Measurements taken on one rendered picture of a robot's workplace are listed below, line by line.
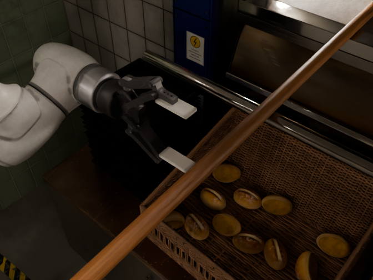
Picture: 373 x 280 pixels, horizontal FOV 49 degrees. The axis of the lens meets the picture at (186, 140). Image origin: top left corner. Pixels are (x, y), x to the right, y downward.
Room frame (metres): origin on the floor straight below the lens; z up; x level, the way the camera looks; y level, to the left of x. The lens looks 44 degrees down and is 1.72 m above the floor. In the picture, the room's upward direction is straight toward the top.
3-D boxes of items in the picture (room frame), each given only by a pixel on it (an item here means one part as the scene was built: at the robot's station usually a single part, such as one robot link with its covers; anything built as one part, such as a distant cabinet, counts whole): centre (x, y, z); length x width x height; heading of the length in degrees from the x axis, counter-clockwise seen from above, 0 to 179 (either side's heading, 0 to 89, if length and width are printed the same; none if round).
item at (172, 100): (0.57, 0.04, 1.28); 0.05 x 0.01 x 0.03; 50
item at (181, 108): (0.55, 0.02, 1.27); 0.07 x 0.03 x 0.01; 50
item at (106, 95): (0.63, 0.12, 1.20); 0.09 x 0.07 x 0.08; 50
